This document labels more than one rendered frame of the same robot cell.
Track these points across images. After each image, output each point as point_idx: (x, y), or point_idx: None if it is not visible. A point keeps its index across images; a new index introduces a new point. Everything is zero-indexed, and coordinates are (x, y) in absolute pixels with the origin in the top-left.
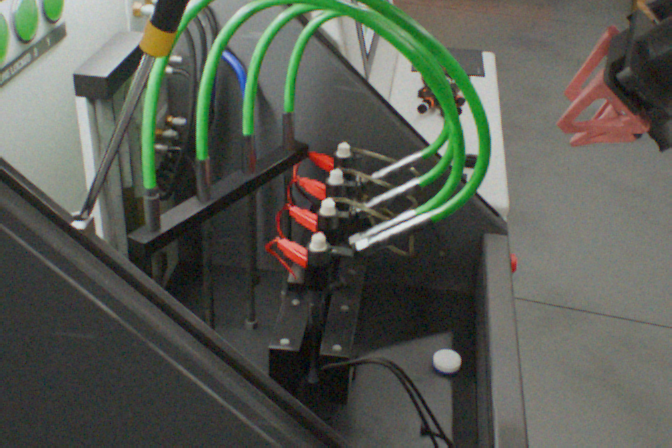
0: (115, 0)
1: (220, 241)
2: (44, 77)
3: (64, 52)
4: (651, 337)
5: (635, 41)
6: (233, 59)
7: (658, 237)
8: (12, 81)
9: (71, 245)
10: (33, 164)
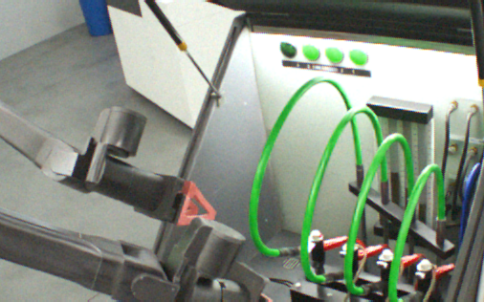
0: (432, 88)
1: None
2: (347, 83)
3: (367, 83)
4: None
5: (159, 175)
6: (471, 173)
7: None
8: (322, 72)
9: (207, 95)
10: (332, 110)
